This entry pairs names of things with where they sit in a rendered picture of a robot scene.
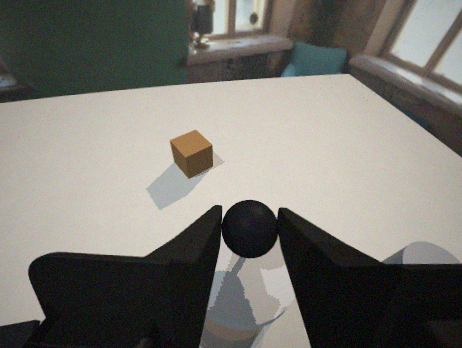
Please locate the brown cube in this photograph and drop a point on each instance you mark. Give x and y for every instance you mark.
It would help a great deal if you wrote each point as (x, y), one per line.
(192, 153)

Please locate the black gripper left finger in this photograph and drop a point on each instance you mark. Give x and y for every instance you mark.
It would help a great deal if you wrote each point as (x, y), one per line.
(172, 284)

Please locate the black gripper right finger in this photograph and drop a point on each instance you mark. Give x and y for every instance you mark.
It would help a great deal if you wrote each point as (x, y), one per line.
(348, 299)

